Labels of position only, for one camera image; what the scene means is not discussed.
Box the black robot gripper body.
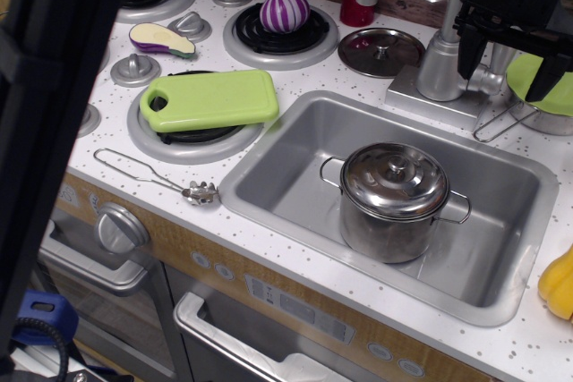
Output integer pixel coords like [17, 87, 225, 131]
[454, 0, 572, 51]

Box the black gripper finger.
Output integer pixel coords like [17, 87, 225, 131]
[458, 24, 487, 80]
[526, 48, 571, 102]

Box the silver faucet lever handle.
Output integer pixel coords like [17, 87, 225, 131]
[466, 43, 517, 96]

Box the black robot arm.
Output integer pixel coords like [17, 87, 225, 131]
[453, 0, 572, 102]

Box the green plastic plate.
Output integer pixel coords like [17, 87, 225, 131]
[506, 53, 573, 112]

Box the small steel saucepan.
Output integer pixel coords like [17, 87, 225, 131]
[473, 96, 572, 143]

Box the silver toy faucet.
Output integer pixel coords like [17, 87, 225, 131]
[385, 0, 487, 131]

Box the flat steel lid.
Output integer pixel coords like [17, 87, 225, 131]
[338, 28, 425, 79]

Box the red toy cup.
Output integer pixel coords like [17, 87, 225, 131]
[339, 0, 375, 28]

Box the steel pot lid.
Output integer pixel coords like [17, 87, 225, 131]
[340, 142, 450, 221]

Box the stainless steel pot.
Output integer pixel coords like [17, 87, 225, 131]
[319, 156, 473, 265]

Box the purple white toy onion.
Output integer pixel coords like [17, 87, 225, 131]
[259, 0, 311, 34]

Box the grey toy sink basin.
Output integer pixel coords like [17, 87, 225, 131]
[220, 91, 559, 327]

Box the yellow toy squash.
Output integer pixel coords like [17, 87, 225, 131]
[537, 248, 572, 321]

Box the back middle stove burner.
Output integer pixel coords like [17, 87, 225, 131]
[223, 4, 339, 72]

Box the silver stove knob middle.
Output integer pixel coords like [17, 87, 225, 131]
[167, 12, 212, 42]

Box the front stove burner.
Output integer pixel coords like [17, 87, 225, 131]
[127, 71, 266, 165]

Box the green plastic cutting board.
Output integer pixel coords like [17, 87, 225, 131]
[140, 70, 279, 132]

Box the toy eggplant half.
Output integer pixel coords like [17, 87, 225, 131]
[129, 22, 196, 58]

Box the silver stove knob lower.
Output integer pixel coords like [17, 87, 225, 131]
[110, 54, 161, 88]

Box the silver stove knob far left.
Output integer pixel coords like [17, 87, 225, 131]
[77, 104, 101, 138]

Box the silver oven dial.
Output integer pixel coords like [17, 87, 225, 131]
[94, 202, 150, 255]

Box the blue clamp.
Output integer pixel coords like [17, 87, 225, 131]
[12, 289, 79, 345]

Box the metal wire pasta spoon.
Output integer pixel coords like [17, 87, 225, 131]
[93, 148, 219, 206]

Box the silver dishwasher door handle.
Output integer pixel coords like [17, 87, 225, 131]
[173, 293, 346, 381]

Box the black foreground frame post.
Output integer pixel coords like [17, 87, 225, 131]
[1, 0, 122, 381]

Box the silver oven door handle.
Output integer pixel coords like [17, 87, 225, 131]
[39, 220, 149, 297]

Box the black coiled cable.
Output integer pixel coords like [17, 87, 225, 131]
[4, 317, 71, 382]

